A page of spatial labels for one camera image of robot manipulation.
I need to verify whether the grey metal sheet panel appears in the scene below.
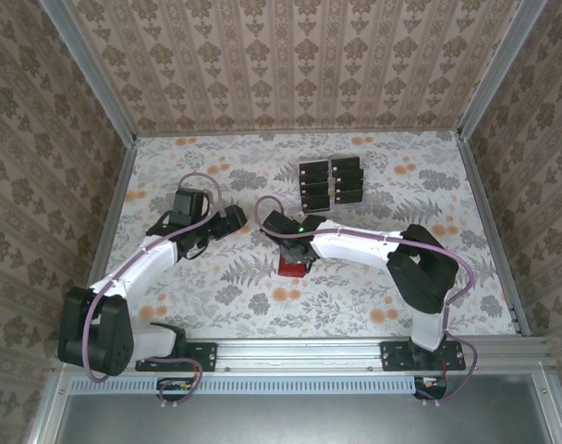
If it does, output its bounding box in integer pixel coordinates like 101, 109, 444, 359
54, 374, 553, 444

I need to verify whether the aluminium mounting rail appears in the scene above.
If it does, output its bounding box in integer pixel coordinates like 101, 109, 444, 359
53, 336, 556, 371

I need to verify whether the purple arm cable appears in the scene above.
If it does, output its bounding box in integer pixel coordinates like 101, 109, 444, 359
82, 171, 226, 411
253, 194, 479, 408

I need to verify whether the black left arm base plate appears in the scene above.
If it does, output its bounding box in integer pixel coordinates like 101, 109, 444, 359
135, 339, 218, 374

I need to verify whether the aluminium side rail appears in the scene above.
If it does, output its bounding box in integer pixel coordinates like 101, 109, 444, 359
456, 133, 532, 338
72, 136, 139, 341

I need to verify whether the aluminium corner post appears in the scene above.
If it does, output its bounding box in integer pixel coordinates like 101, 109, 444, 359
37, 0, 140, 145
456, 0, 549, 140

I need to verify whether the floral patterned table cover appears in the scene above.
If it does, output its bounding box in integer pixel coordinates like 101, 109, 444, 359
84, 131, 518, 339

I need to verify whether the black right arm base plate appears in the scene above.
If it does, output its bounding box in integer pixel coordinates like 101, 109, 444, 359
380, 339, 467, 374

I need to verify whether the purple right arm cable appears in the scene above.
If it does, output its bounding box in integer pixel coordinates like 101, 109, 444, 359
253, 194, 479, 408

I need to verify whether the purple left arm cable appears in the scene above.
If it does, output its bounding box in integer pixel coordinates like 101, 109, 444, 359
82, 171, 226, 411

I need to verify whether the slotted pale cable duct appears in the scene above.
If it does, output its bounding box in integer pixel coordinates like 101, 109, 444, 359
69, 375, 448, 396

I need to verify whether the red card holder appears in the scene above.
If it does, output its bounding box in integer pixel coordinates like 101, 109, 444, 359
277, 259, 311, 279

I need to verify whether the black connector box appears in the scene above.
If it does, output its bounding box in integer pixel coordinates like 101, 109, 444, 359
413, 375, 449, 401
156, 376, 195, 402

